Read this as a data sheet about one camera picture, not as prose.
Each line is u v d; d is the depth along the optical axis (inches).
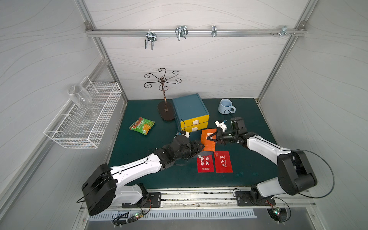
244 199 28.8
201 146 29.5
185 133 29.5
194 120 32.3
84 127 26.1
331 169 16.1
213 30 30.8
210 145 30.9
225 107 42.8
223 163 34.0
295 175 17.2
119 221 26.8
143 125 39.8
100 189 15.9
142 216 26.1
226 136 29.5
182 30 30.0
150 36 30.8
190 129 33.4
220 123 32.2
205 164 33.9
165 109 43.7
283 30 30.1
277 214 28.4
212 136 31.6
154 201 28.9
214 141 30.9
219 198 29.6
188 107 34.2
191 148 26.7
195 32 30.3
